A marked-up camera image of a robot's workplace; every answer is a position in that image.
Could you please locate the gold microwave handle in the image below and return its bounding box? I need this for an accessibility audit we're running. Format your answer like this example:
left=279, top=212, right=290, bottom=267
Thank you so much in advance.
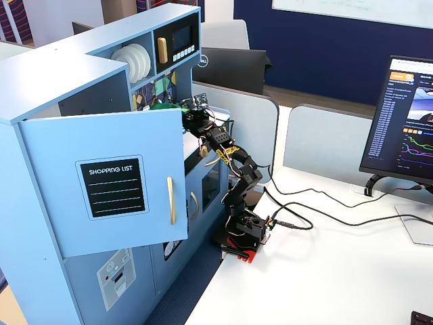
left=157, top=37, right=169, bottom=64

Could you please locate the white toy plate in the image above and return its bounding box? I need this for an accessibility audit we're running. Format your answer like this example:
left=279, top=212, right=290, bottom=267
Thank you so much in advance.
left=130, top=43, right=147, bottom=82
left=139, top=43, right=152, bottom=79
left=110, top=46, right=139, bottom=84

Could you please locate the grey office chair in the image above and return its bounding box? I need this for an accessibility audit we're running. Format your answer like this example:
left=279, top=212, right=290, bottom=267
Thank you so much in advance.
left=200, top=19, right=251, bottom=51

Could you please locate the blue fridge door shopping list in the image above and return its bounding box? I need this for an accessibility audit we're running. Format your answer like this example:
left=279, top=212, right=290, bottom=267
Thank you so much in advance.
left=18, top=108, right=189, bottom=258

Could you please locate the white whiteboard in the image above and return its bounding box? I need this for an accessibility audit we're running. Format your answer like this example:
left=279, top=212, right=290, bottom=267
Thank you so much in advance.
left=271, top=0, right=433, bottom=30

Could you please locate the black power cable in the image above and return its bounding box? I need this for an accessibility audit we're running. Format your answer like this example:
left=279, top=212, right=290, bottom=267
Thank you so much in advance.
left=270, top=202, right=433, bottom=232

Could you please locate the gold dishwasher door handle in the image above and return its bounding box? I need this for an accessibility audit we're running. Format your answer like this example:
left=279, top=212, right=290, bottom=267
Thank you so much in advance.
left=189, top=191, right=200, bottom=220

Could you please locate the black monitor with lit screen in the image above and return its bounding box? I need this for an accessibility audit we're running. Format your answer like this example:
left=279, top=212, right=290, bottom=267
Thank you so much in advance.
left=359, top=55, right=433, bottom=186

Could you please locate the black dell monitor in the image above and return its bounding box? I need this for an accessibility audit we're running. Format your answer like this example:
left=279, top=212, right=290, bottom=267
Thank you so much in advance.
left=192, top=47, right=273, bottom=96

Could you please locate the black keyboard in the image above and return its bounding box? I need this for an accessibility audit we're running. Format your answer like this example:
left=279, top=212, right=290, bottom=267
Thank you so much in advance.
left=410, top=310, right=433, bottom=325

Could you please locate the gold fridge door handle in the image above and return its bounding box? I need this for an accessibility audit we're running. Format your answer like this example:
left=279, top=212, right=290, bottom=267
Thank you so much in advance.
left=166, top=176, right=177, bottom=225

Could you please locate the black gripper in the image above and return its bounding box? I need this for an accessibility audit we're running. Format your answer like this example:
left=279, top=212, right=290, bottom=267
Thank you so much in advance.
left=180, top=97, right=218, bottom=135

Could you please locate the black toy microwave door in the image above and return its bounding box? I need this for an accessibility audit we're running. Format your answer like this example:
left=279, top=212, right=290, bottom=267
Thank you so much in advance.
left=154, top=13, right=200, bottom=74

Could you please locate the silver monitor stand base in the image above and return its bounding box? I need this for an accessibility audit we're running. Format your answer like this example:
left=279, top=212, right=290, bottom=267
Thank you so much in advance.
left=394, top=202, right=433, bottom=246

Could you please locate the grey desk divider panel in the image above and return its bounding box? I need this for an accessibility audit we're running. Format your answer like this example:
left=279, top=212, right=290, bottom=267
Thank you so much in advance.
left=282, top=104, right=377, bottom=179
left=191, top=81, right=280, bottom=184

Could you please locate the red arm base mount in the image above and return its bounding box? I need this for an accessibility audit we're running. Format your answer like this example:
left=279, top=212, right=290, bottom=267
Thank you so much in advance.
left=219, top=236, right=260, bottom=265

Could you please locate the blue toy kitchen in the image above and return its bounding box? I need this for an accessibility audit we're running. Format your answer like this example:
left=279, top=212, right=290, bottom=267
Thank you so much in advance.
left=0, top=2, right=233, bottom=325

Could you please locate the black usb cable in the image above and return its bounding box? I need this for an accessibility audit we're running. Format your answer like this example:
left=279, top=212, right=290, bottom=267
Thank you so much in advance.
left=253, top=164, right=428, bottom=209

